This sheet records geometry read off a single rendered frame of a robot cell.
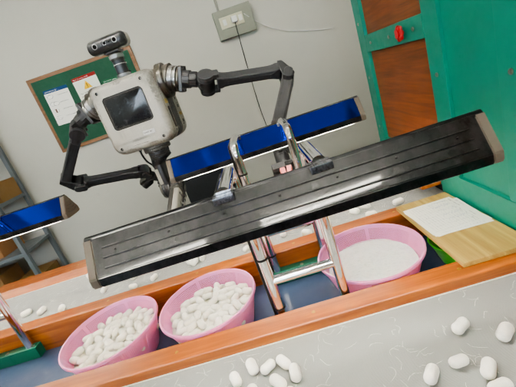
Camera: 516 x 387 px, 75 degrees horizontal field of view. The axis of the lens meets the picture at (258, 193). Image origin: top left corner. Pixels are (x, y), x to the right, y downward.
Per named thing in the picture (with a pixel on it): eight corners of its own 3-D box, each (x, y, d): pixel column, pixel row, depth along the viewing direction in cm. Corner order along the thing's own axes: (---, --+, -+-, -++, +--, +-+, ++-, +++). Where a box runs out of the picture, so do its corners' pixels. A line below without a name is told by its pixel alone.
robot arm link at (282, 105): (282, 84, 165) (282, 65, 156) (293, 86, 165) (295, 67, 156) (267, 150, 142) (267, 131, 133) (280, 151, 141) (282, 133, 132)
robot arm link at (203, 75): (286, 73, 170) (288, 55, 162) (294, 90, 162) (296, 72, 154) (199, 87, 165) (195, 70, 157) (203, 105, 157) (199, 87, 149)
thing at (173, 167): (176, 177, 111) (167, 157, 109) (358, 117, 107) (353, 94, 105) (171, 184, 104) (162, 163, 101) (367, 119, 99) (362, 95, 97)
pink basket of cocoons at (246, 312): (167, 325, 100) (153, 299, 97) (246, 282, 108) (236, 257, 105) (182, 388, 76) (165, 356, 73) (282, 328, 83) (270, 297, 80)
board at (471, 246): (395, 210, 101) (395, 206, 100) (445, 195, 100) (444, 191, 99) (464, 268, 69) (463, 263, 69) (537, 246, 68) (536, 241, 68)
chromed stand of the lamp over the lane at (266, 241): (269, 256, 119) (226, 135, 105) (324, 239, 117) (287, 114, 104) (273, 286, 101) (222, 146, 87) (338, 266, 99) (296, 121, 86)
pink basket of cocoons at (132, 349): (100, 333, 107) (87, 310, 104) (178, 310, 105) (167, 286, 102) (56, 411, 82) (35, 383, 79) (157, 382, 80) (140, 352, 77)
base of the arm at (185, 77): (183, 91, 167) (182, 65, 163) (200, 91, 167) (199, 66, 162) (178, 92, 159) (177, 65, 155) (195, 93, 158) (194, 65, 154)
